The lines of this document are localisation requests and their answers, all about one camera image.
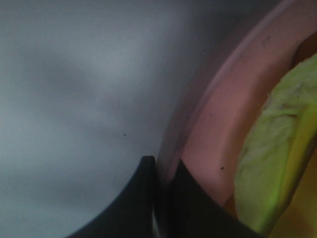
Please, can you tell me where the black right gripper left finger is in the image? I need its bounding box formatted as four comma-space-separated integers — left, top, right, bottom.
69, 156, 156, 238

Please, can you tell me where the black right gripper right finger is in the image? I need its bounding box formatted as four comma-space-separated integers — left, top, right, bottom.
156, 161, 260, 238

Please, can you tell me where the pink round plate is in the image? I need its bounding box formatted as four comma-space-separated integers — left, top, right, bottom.
157, 0, 317, 207

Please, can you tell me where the sandwich with lettuce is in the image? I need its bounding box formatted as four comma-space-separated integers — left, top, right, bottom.
233, 53, 317, 238

